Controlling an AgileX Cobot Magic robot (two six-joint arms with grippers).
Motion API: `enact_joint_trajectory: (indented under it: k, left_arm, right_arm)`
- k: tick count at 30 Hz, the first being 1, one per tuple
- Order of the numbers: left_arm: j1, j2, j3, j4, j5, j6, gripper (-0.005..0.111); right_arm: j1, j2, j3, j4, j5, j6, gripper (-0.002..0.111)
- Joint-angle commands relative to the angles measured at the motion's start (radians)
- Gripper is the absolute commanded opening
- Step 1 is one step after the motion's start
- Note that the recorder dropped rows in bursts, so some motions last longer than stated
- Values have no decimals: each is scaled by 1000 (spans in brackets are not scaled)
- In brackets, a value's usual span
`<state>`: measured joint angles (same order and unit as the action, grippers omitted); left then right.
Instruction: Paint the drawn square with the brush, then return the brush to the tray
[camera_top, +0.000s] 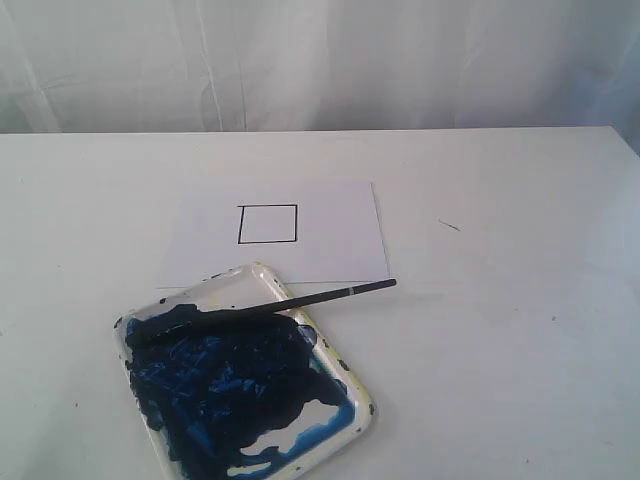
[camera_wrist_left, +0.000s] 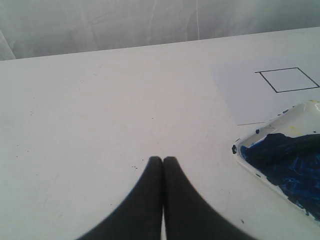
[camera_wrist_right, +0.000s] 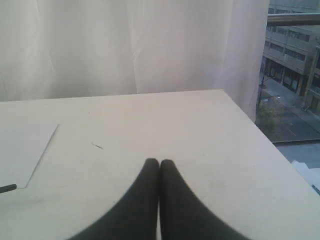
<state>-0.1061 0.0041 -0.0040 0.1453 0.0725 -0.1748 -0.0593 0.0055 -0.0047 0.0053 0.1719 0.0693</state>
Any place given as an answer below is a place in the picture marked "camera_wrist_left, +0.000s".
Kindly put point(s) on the white paint tray blue paint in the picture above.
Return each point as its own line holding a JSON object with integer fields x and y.
{"x": 285, "y": 155}

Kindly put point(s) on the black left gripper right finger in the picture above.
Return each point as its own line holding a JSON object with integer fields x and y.
{"x": 187, "y": 215}

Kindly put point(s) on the white paper with square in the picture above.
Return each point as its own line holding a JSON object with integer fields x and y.
{"x": 274, "y": 73}

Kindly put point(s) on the white backdrop curtain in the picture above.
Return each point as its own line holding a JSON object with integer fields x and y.
{"x": 35, "y": 28}

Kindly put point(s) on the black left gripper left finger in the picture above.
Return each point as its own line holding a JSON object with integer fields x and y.
{"x": 139, "y": 216}

